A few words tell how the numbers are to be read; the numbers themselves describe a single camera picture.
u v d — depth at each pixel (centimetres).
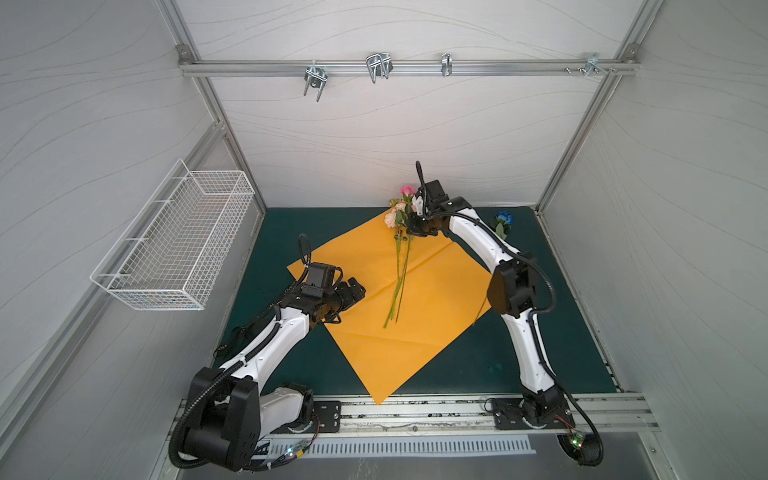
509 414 73
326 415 74
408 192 99
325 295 67
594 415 75
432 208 77
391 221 112
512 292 60
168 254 68
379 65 77
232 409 40
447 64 78
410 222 88
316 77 79
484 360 82
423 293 102
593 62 77
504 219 112
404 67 77
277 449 70
